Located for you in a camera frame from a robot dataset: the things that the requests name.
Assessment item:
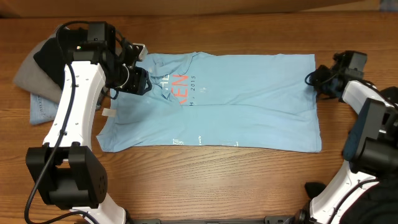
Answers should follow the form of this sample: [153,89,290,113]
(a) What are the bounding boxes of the light blue printed t-shirt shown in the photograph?
[97,52,322,152]

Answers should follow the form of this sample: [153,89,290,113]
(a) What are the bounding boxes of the folded grey garment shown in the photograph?
[13,31,62,103]

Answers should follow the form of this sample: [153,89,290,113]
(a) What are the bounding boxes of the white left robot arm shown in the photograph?
[25,22,152,223]

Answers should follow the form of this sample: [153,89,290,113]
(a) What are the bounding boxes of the folded blue jeans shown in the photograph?
[29,94,58,125]

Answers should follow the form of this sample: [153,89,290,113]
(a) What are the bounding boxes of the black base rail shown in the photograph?
[126,216,306,224]

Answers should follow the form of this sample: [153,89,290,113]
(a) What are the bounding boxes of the black clothes pile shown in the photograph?
[304,86,398,224]

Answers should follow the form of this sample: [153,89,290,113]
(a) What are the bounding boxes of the folded black garment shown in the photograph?
[34,28,88,89]

